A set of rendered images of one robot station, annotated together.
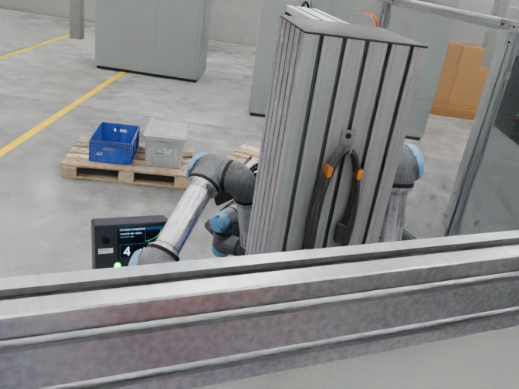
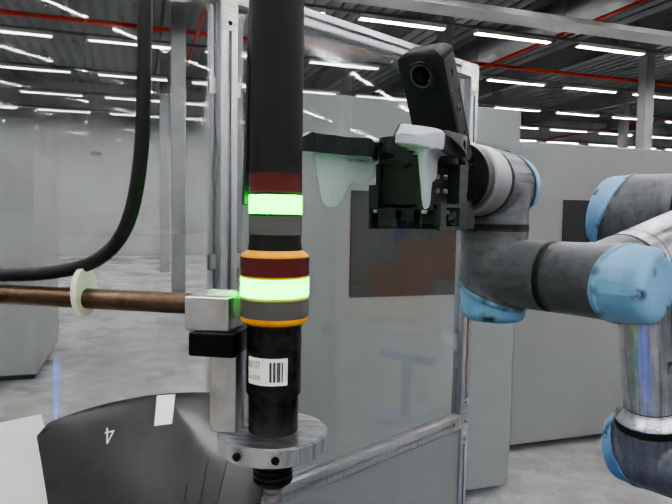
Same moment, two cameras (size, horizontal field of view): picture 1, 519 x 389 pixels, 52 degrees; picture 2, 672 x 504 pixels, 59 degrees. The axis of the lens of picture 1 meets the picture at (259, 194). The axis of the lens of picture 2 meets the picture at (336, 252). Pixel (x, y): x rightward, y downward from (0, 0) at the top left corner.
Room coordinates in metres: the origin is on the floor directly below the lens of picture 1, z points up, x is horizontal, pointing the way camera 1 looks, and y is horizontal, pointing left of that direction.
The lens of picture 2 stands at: (2.34, 0.32, 1.60)
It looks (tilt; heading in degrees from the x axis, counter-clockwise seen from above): 4 degrees down; 252
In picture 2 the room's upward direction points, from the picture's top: 1 degrees clockwise
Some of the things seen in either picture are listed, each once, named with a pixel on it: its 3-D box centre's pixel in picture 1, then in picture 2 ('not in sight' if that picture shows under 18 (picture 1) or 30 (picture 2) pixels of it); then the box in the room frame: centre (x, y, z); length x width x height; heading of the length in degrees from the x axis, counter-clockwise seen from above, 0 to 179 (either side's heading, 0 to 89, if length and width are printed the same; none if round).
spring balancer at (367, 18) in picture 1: (363, 27); not in sight; (2.89, -0.40, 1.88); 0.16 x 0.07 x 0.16; 61
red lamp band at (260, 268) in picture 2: not in sight; (274, 265); (2.26, -0.05, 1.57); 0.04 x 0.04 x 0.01
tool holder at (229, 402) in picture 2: not in sight; (258, 371); (2.27, -0.05, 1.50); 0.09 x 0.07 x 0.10; 151
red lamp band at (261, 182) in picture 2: not in sight; (275, 183); (2.26, -0.05, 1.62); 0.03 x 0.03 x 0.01
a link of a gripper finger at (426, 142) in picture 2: not in sight; (422, 169); (2.14, -0.08, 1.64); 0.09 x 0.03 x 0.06; 57
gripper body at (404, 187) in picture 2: not in sight; (432, 182); (2.08, -0.18, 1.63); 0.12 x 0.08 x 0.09; 36
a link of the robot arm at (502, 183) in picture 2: not in sight; (465, 179); (2.02, -0.23, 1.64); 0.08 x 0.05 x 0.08; 126
